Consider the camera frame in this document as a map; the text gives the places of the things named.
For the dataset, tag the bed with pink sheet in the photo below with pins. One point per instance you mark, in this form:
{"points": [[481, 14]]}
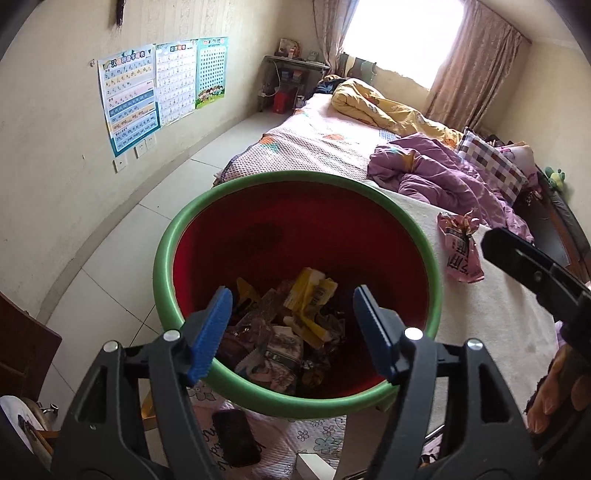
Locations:
{"points": [[314, 138]]}

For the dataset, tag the pink wrapper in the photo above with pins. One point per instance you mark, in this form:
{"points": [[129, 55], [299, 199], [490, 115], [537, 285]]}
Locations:
{"points": [[461, 249]]}

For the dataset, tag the trash inside bin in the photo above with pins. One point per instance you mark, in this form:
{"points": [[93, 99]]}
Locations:
{"points": [[272, 360]]}

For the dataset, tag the grey green bag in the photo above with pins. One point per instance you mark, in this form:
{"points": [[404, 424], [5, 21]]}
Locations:
{"points": [[360, 69]]}

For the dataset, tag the smartphone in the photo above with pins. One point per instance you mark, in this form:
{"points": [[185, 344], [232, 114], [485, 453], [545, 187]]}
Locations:
{"points": [[235, 438]]}

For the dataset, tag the dark blue clothes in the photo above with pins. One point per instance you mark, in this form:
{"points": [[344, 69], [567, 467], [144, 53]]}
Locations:
{"points": [[330, 85]]}

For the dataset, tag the small picture frame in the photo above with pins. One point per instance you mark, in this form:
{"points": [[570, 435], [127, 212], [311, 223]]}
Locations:
{"points": [[287, 48]]}

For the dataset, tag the yellow quilt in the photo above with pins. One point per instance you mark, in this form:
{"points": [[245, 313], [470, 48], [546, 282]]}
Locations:
{"points": [[378, 106]]}

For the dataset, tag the teal grid wall poster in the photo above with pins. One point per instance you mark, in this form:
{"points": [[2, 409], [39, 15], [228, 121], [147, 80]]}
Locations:
{"points": [[212, 69]]}

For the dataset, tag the red bin with green rim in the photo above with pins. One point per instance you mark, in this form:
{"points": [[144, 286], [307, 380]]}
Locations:
{"points": [[323, 230]]}

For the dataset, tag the purple quilt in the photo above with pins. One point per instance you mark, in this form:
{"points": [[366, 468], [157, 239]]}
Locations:
{"points": [[438, 180]]}

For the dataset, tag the person's right hand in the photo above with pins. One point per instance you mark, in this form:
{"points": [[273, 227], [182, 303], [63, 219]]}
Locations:
{"points": [[561, 387]]}

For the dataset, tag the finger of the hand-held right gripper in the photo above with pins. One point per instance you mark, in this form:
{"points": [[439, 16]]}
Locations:
{"points": [[521, 258]]}

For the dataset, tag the yellow wrapper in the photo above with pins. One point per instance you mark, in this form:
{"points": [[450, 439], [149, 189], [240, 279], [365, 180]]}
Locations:
{"points": [[304, 290]]}

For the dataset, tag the green plush toy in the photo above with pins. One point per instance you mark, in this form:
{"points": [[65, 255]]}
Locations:
{"points": [[555, 179]]}

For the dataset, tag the brown door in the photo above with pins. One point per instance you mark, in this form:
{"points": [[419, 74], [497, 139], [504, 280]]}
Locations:
{"points": [[23, 350]]}

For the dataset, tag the white wall socket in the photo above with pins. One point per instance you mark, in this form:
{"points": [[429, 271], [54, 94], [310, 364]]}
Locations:
{"points": [[151, 141], [120, 165], [141, 148]]}

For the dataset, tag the beige patterned curtain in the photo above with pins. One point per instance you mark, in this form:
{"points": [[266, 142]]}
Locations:
{"points": [[330, 32], [475, 60]]}

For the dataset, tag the pink pillow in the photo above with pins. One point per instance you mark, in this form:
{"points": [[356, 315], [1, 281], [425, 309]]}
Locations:
{"points": [[519, 150]]}

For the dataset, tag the pink floral cloth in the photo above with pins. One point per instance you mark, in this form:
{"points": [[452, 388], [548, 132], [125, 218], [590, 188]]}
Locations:
{"points": [[286, 438]]}

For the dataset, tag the white chart wall poster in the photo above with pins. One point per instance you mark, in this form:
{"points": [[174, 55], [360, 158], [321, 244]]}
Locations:
{"points": [[175, 83]]}

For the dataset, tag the dark desk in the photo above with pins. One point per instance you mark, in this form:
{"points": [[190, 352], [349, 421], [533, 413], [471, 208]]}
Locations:
{"points": [[295, 62]]}

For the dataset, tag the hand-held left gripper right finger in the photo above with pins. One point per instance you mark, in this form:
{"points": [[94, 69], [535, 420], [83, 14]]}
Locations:
{"points": [[376, 332]]}

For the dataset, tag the window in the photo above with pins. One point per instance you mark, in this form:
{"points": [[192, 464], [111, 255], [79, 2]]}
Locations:
{"points": [[401, 37]]}

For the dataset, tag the blue bordered wall poster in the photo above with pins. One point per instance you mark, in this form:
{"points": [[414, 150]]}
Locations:
{"points": [[129, 97]]}

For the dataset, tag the checked pillow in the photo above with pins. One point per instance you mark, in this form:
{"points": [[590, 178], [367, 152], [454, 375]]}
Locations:
{"points": [[494, 166]]}

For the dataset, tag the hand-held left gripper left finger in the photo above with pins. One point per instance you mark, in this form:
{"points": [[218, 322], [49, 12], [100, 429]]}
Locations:
{"points": [[210, 337]]}

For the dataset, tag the red box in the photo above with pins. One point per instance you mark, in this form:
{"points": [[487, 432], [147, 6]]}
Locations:
{"points": [[283, 101]]}

